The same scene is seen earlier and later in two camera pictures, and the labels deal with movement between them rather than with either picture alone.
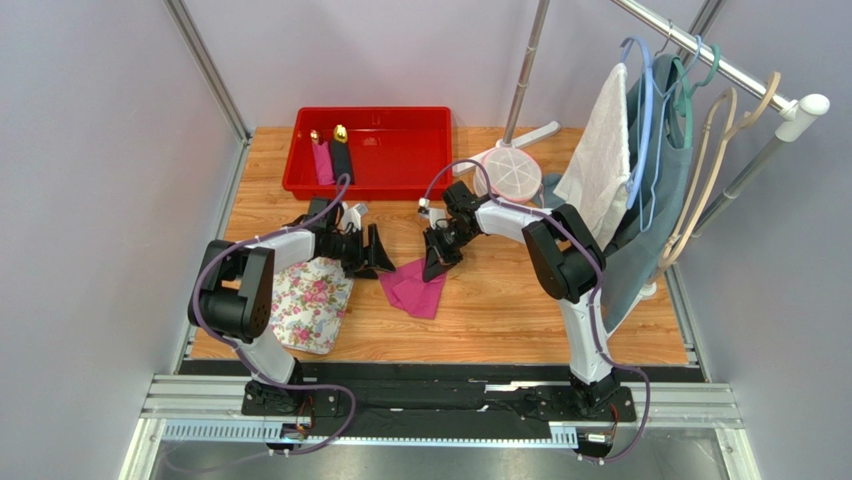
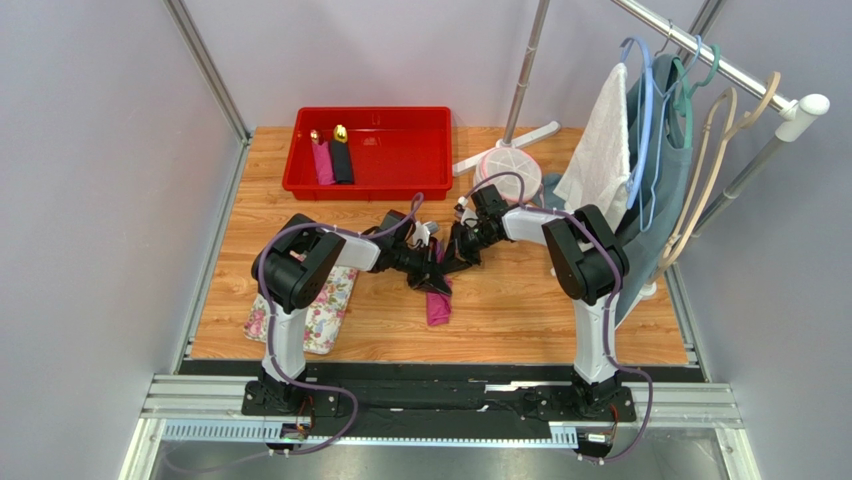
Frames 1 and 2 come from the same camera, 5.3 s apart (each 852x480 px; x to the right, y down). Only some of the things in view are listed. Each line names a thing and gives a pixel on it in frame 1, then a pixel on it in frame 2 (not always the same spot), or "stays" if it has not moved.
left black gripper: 377,257 to 430,274
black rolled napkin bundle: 341,154 stays
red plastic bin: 395,153 stays
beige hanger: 665,257 stays
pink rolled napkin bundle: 323,160 stays
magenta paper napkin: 406,289 to 438,305
